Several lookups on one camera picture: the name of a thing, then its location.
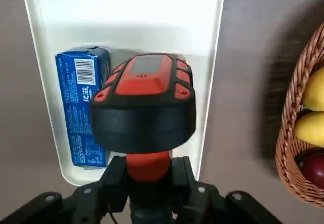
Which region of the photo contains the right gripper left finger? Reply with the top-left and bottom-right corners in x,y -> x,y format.
0,155 -> 130,224

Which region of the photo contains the brown wicker basket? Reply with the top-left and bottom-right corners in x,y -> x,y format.
274,21 -> 324,208

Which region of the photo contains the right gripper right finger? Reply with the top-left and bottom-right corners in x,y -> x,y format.
172,155 -> 287,224

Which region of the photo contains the long yellow mango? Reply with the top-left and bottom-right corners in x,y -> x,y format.
293,110 -> 324,149

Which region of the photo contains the red yellow mango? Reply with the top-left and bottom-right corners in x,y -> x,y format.
300,152 -> 324,192

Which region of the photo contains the blue Oreo cookie box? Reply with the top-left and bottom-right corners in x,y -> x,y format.
55,46 -> 112,170

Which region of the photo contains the white rectangular tray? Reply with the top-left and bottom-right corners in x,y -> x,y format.
20,0 -> 226,188

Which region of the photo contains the orange black barcode scanner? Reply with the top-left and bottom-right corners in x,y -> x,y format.
90,53 -> 197,224

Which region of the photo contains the small yellow mango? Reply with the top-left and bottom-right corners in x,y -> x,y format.
302,66 -> 324,112

